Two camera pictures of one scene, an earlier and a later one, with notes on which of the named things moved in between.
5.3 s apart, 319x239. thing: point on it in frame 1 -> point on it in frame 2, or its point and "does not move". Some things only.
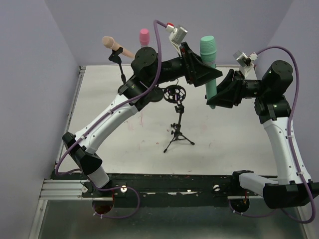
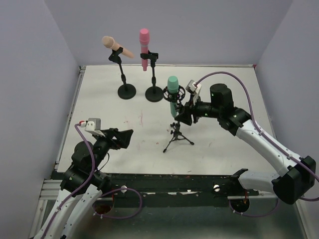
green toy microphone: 208,46 -> 173,87
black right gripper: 237,87 -> 190,112
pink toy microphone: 144,36 does not move
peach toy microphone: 108,42 does not move
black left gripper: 188,63 -> 113,139
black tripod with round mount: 176,94 does not move
